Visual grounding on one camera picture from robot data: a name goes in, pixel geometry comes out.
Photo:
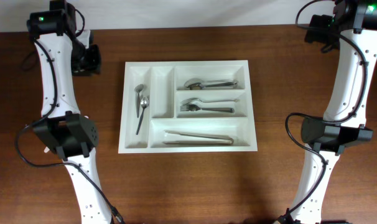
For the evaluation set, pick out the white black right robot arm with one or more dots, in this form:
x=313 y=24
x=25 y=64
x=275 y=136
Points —
x=351 y=29

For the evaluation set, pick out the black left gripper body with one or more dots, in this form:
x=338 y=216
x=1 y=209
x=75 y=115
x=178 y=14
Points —
x=94 y=66

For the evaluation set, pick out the white plastic cutlery tray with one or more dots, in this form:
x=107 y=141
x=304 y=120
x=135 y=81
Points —
x=164 y=85

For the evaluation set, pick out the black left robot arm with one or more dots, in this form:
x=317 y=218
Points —
x=65 y=52

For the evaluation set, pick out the metal tongs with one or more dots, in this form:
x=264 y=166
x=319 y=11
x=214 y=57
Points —
x=200 y=139

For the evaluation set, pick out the dark-handled metal fork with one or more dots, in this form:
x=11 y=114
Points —
x=193 y=107

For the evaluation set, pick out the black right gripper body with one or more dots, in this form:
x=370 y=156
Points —
x=315 y=33

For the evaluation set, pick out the large metal spoon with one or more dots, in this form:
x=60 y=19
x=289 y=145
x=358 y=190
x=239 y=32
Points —
x=197 y=80
x=203 y=86

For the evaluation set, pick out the small teaspoon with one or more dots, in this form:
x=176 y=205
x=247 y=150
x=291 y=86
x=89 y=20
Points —
x=137 y=90
x=144 y=104

